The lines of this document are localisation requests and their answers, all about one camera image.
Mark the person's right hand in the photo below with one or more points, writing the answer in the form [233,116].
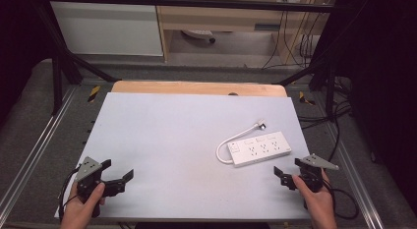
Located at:
[319,206]

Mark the person's left hand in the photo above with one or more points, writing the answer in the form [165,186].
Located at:
[78,212]

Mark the black curtain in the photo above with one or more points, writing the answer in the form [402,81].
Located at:
[383,75]
[19,42]

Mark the light wooden desk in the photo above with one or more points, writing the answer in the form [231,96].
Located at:
[213,17]

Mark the black metal frame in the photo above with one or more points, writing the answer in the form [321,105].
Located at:
[59,75]

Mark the white power strip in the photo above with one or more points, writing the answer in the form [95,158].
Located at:
[198,34]
[262,149]

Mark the white cabinet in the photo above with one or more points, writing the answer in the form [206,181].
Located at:
[108,29]

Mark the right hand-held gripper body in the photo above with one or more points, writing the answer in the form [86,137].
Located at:
[313,173]

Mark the white power strip under desk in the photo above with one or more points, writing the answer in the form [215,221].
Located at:
[198,34]

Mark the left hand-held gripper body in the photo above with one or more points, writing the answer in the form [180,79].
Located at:
[88,168]

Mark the wooden table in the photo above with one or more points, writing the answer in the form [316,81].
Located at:
[196,88]

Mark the yellow black floor tape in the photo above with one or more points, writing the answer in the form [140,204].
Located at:
[305,98]
[94,93]

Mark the aluminium floor rail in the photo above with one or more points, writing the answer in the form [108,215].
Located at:
[357,176]
[36,147]

